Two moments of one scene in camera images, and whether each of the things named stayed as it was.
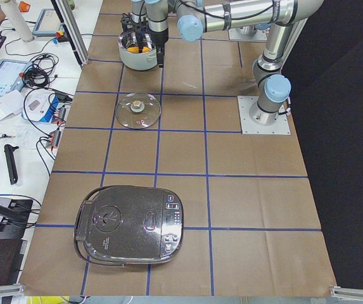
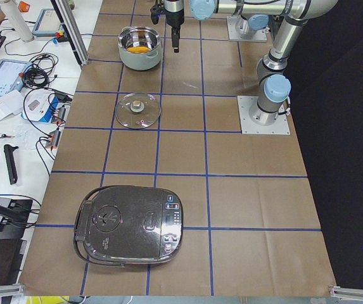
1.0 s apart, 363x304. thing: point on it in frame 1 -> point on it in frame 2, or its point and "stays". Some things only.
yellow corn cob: [136, 49] stays
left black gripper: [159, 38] -> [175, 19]
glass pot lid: [138, 111] stays
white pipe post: [12, 12] stays
